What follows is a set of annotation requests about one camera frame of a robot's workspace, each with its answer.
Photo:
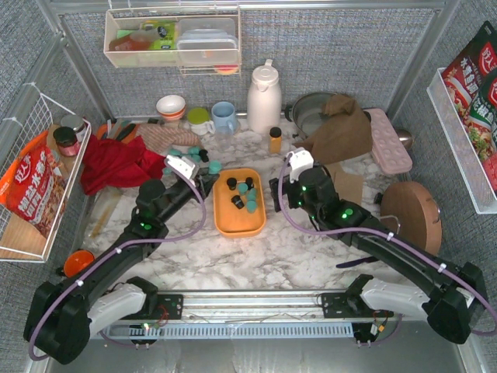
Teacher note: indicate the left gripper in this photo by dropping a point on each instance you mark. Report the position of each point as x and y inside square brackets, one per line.
[200, 181]

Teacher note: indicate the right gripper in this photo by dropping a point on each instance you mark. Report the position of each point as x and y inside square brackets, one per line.
[283, 193]

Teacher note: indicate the orange storage basket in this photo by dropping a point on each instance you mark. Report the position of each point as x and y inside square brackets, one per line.
[230, 221]

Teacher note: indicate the brown cloth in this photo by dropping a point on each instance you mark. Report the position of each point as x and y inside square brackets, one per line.
[346, 133]

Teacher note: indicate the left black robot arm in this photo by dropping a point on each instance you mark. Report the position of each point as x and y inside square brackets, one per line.
[60, 321]

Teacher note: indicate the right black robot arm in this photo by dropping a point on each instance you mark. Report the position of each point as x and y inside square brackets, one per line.
[448, 297]

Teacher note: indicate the brown cork mat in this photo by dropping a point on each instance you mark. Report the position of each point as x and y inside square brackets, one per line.
[348, 186]

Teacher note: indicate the clear drinking glass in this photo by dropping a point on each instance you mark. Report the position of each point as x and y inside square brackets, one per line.
[223, 138]

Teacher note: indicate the orange juice bottle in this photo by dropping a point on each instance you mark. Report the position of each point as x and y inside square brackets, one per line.
[275, 140]

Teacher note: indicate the green lidded cup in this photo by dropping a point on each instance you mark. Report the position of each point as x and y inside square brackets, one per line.
[199, 121]

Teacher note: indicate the blue mug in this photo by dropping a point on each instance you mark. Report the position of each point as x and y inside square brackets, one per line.
[224, 117]

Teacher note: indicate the steel pot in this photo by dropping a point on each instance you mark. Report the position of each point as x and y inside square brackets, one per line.
[307, 112]

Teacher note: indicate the orange striped white bowl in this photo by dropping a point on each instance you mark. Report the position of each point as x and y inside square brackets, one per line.
[171, 107]

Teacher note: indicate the pink egg tray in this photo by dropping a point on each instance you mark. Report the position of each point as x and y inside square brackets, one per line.
[387, 150]

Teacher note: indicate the orange plate with utensils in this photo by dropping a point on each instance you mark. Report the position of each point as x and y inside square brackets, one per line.
[121, 130]

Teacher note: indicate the white thermos jug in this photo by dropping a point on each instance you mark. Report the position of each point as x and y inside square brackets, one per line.
[264, 102]

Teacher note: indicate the red satin cloth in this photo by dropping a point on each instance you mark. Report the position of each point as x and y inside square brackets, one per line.
[111, 163]

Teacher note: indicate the clear glass container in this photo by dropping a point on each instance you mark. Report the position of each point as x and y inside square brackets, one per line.
[108, 213]

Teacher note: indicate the round wooden board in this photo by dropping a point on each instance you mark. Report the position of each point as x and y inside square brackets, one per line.
[408, 209]

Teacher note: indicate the clear plastic food box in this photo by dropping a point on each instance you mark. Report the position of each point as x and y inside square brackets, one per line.
[207, 41]

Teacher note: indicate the silver lidded jar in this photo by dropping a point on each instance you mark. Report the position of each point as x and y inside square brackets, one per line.
[76, 123]

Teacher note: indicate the dark lidded jar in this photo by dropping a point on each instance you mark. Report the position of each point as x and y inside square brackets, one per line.
[66, 141]

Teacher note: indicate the orange round lid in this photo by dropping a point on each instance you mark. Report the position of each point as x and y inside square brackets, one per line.
[77, 262]

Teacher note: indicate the red snack bag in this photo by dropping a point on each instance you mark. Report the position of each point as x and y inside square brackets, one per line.
[31, 189]

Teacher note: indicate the clear wall shelf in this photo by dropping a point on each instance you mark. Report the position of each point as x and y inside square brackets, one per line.
[146, 37]

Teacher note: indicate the white wire basket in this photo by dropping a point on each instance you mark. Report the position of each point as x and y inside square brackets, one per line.
[20, 241]

